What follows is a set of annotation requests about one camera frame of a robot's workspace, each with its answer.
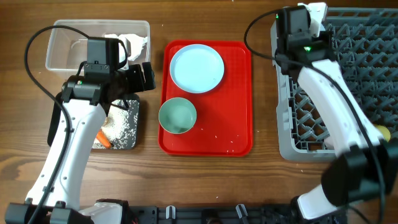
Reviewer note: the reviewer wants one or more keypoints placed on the mint green bowl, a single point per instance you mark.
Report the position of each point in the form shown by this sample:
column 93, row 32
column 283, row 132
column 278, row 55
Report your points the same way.
column 177, row 115

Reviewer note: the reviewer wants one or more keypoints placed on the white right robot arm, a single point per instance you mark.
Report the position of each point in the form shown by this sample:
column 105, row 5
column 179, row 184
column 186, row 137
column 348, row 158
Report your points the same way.
column 365, row 167

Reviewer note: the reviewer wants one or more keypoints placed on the grey dishwasher rack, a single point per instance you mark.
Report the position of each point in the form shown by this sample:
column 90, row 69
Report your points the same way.
column 365, row 44

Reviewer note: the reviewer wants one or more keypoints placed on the red tray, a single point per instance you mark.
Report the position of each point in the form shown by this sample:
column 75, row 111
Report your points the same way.
column 224, row 114

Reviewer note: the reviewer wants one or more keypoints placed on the orange carrot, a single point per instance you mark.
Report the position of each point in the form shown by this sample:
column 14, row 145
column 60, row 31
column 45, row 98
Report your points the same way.
column 103, row 139

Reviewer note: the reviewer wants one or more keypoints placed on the clear plastic bin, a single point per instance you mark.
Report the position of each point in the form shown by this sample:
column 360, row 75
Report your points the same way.
column 67, row 49

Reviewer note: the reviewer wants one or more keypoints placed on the brown food scrap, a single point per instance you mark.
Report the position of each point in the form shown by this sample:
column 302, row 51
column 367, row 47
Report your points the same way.
column 106, row 121

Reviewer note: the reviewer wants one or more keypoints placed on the yellow cup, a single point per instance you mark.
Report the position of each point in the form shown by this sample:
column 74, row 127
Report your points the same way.
column 384, row 131

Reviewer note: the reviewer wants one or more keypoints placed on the white tissue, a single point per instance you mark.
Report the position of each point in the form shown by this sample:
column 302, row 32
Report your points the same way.
column 134, row 44

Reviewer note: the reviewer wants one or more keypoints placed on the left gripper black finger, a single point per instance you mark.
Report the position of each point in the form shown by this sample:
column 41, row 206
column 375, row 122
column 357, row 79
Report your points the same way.
column 149, row 76
column 135, row 78

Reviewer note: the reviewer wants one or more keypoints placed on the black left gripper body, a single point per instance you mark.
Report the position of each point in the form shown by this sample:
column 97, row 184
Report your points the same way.
column 137, row 78

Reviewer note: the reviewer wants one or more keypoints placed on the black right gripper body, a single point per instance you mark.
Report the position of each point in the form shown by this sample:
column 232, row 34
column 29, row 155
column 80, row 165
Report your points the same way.
column 324, row 38

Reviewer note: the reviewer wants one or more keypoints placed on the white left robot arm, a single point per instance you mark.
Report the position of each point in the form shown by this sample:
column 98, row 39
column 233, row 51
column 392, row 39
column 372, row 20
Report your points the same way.
column 84, row 104

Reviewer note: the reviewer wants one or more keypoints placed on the light blue plate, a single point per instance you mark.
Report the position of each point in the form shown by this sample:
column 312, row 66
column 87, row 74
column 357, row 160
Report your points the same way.
column 197, row 68

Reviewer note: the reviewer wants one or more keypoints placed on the black tray with rice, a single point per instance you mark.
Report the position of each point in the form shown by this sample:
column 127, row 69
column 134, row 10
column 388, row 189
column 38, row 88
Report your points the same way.
column 121, row 130

